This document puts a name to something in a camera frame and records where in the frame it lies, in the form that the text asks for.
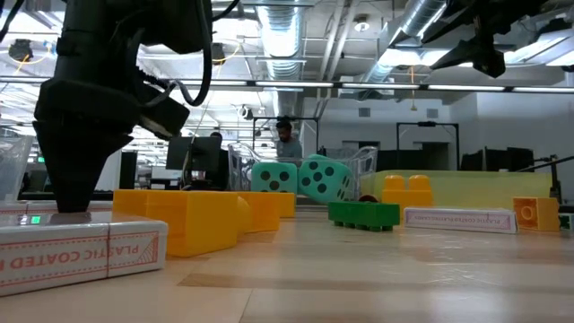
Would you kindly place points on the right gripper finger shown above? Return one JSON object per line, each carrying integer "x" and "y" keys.
{"x": 457, "y": 56}

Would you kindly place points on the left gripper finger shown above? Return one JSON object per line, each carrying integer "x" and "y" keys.
{"x": 76, "y": 170}

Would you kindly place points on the orange playing card deck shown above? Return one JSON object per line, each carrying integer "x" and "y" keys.
{"x": 67, "y": 262}

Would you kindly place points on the yellow notched block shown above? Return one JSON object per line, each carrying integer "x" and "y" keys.
{"x": 193, "y": 222}
{"x": 262, "y": 211}

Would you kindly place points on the orange two-stud brick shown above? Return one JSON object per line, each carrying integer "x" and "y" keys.
{"x": 406, "y": 195}

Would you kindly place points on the purple playing card deck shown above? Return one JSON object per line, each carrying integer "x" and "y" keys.
{"x": 462, "y": 220}

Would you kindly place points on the teal foam dice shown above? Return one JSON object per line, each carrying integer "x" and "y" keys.
{"x": 325, "y": 179}
{"x": 273, "y": 177}

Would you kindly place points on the dark green studded brick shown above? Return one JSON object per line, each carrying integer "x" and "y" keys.
{"x": 363, "y": 214}

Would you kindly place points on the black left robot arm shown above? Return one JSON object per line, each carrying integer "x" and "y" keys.
{"x": 112, "y": 36}

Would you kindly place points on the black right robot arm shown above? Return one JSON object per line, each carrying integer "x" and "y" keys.
{"x": 493, "y": 13}

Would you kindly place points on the black speaker tower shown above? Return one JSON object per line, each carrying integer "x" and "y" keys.
{"x": 127, "y": 170}

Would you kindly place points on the clear rectangular plastic container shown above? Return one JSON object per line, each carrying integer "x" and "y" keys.
{"x": 13, "y": 166}

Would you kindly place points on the black desk monitor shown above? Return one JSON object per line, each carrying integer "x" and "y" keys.
{"x": 193, "y": 154}

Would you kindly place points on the yellow translucent tray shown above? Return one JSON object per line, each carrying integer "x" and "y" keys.
{"x": 484, "y": 188}

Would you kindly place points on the person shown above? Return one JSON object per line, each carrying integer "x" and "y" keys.
{"x": 216, "y": 135}
{"x": 289, "y": 145}

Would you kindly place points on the clear wavy plastic bin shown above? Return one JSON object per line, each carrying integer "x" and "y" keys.
{"x": 237, "y": 166}

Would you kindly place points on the small orange cube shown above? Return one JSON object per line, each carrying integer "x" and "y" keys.
{"x": 536, "y": 214}

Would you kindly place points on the long ceiling light strip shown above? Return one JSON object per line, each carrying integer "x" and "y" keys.
{"x": 291, "y": 84}

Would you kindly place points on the silver ceiling duct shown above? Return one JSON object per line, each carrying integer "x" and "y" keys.
{"x": 281, "y": 40}
{"x": 417, "y": 18}

